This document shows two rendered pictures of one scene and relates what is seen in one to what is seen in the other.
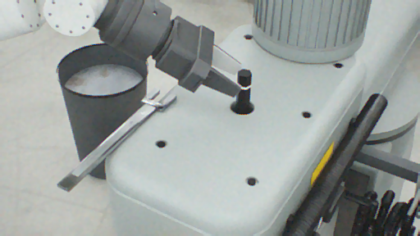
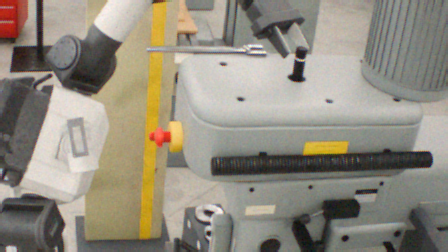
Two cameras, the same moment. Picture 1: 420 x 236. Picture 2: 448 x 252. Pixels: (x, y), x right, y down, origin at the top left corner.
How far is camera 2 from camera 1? 0.81 m
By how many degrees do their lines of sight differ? 40
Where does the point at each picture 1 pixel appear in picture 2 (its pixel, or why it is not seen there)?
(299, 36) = (376, 61)
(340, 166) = (337, 158)
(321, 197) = (297, 159)
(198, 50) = (272, 12)
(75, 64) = not seen: hidden behind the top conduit
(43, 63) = not seen: hidden behind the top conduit
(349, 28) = (411, 71)
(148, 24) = not seen: outside the picture
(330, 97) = (360, 104)
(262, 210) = (225, 110)
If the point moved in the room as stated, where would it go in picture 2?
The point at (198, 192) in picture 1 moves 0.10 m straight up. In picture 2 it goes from (205, 85) to (210, 35)
